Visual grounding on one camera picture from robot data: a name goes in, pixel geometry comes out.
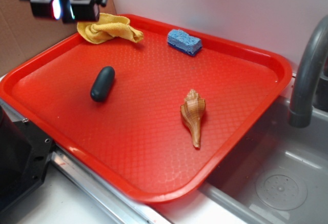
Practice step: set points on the brown cardboard panel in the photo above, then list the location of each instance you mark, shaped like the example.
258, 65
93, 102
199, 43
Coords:
23, 36

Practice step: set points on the yellow crumpled cloth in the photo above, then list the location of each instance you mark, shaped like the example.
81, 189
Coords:
107, 28

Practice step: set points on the dark green oval capsule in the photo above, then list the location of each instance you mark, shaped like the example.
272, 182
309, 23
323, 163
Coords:
102, 84

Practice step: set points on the blue sponge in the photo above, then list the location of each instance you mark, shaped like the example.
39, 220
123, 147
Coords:
183, 42

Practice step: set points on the red plastic tray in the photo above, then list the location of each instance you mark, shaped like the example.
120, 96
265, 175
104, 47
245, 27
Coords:
136, 139

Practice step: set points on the brown spiral seashell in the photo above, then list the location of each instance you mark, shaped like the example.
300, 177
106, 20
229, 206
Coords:
191, 113

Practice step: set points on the grey sink faucet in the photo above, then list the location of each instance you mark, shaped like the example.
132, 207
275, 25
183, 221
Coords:
310, 86

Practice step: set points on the grey plastic sink basin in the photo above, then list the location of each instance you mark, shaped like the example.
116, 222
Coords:
276, 173

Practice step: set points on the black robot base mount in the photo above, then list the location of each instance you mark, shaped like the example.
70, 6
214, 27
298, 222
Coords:
25, 153

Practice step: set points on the silver metal rail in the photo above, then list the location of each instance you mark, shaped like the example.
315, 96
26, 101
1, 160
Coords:
72, 193

